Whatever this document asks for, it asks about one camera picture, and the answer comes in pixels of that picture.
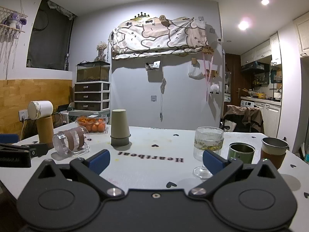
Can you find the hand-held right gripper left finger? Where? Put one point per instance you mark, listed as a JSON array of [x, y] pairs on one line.
[[100, 161]]

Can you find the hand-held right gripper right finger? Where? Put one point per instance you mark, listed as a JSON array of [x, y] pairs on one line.
[[210, 162]]

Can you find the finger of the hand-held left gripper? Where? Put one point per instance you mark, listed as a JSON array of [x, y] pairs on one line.
[[37, 149]]

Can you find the olive paper cup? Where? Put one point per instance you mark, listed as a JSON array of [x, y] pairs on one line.
[[120, 125]]

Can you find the clear plastic cup brown band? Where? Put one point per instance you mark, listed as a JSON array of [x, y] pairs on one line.
[[70, 140]]

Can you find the white paper cup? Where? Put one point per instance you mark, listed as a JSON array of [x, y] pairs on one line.
[[41, 109]]

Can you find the steel cup brown sleeve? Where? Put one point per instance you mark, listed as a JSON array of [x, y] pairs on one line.
[[274, 153]]

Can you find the brown cardboard tube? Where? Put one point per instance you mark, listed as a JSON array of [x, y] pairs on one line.
[[45, 133]]

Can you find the ribbed glass goblet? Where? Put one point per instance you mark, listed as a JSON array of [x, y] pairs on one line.
[[208, 142]]

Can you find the blue chair backrest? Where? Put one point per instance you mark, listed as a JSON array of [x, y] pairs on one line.
[[8, 138]]

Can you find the green metal can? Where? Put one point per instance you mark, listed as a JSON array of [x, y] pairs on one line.
[[241, 154]]

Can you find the plastic box of oranges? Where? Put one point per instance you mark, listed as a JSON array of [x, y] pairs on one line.
[[93, 125]]

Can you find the chair with brown jacket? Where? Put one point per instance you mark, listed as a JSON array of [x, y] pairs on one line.
[[242, 119]]

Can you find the plastic drawer unit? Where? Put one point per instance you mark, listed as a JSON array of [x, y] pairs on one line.
[[91, 96]]

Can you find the small white plush toy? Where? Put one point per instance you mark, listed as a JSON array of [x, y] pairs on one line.
[[214, 89]]

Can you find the white kitchen counter cabinet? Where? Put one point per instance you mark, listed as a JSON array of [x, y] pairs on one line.
[[268, 116]]

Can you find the yellow pot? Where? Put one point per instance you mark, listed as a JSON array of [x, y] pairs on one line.
[[260, 95]]

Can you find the pink ribbon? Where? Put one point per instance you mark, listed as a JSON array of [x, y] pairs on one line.
[[208, 77]]

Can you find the glass fish tank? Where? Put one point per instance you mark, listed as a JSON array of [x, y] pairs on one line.
[[93, 72]]

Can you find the white hanging bag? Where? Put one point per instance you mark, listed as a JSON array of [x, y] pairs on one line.
[[196, 73]]

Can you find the black range hood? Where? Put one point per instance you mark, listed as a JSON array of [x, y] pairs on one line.
[[256, 67]]

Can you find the dark window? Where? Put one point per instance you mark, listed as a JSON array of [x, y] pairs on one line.
[[48, 41]]

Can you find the dried flower bouquet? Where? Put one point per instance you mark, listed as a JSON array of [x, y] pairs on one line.
[[101, 50]]

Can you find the macrame hanging shelf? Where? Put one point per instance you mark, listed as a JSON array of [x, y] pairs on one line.
[[8, 41]]

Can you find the white upper kitchen cabinets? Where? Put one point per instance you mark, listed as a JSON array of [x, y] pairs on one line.
[[263, 49]]

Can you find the purple plush toy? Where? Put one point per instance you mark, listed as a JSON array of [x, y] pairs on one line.
[[14, 20]]

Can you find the printed blanket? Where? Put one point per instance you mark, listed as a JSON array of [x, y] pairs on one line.
[[159, 37]]

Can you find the round ceiling light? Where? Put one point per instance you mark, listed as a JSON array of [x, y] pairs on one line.
[[243, 25], [265, 1]]

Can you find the gold crown decoration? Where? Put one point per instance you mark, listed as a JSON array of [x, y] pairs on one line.
[[139, 17]]

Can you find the white wall socket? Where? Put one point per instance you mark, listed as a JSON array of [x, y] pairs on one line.
[[23, 115]]

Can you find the white wall hook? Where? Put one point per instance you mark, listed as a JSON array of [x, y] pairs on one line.
[[153, 98]]

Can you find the wall mounted clear holder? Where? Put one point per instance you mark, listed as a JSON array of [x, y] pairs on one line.
[[153, 66]]

